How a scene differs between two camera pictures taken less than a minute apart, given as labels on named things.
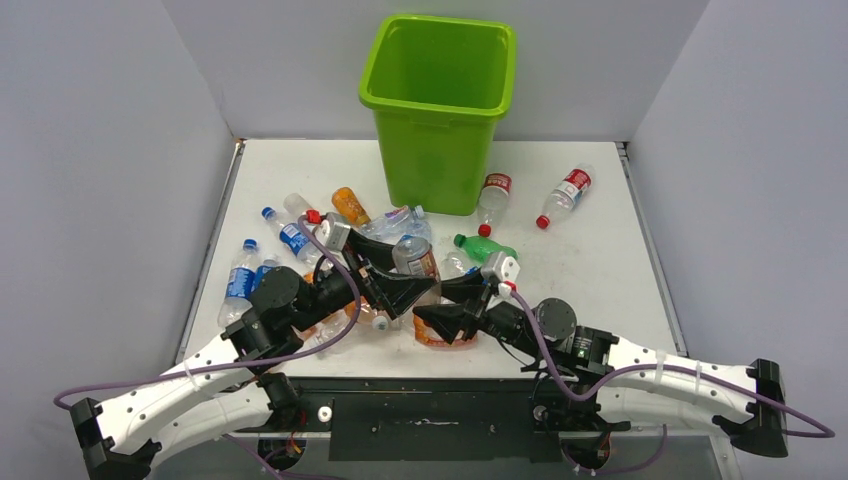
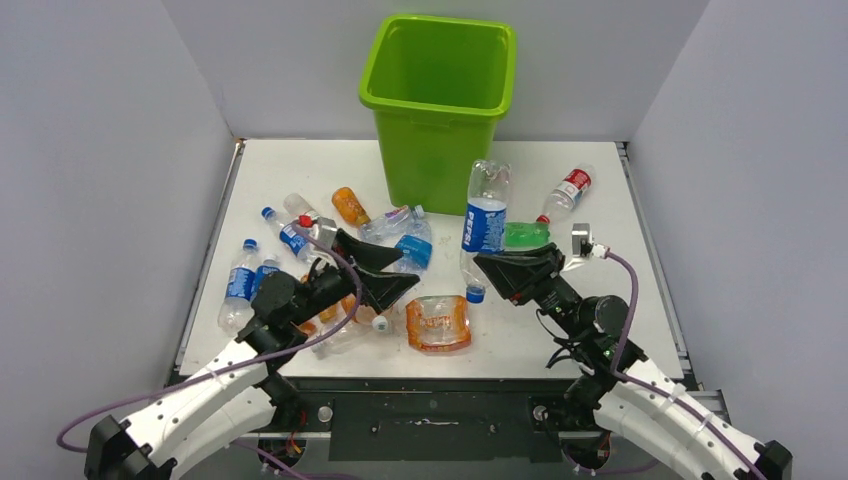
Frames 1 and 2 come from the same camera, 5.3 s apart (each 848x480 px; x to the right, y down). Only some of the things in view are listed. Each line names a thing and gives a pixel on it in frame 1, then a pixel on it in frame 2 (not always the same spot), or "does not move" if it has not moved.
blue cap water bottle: x=239 y=298 does not move
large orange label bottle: x=367 y=314 does not move
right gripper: x=448 y=318 to x=513 y=272
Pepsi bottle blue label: x=456 y=264 to x=485 y=224
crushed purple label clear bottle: x=392 y=226 does not move
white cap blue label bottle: x=268 y=263 does not move
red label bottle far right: x=566 y=193 does not move
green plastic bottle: x=477 y=248 to x=522 y=234
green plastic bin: x=437 y=87 does not move
